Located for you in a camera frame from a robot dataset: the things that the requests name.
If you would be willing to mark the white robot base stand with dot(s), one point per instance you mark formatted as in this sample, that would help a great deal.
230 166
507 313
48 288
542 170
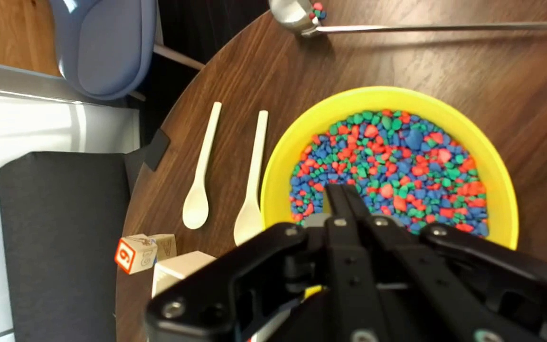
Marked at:
33 115

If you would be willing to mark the dark grey sofa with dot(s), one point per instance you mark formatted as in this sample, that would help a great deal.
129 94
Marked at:
57 254

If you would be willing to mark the white plastic spoon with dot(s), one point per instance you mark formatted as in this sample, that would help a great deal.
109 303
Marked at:
247 219
196 206

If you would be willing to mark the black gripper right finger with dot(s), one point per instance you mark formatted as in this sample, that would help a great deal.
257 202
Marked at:
475 286

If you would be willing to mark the blue chair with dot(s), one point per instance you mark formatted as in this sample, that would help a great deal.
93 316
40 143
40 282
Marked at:
105 45

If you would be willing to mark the yellow bowl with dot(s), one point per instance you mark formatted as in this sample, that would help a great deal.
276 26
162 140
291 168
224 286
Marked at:
285 164

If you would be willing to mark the colourful cereal heap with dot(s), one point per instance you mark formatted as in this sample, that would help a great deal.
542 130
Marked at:
412 172

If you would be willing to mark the black tape patch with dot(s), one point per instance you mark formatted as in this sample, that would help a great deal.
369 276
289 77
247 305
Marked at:
154 149

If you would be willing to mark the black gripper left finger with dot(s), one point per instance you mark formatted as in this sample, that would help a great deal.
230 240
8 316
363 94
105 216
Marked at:
255 278

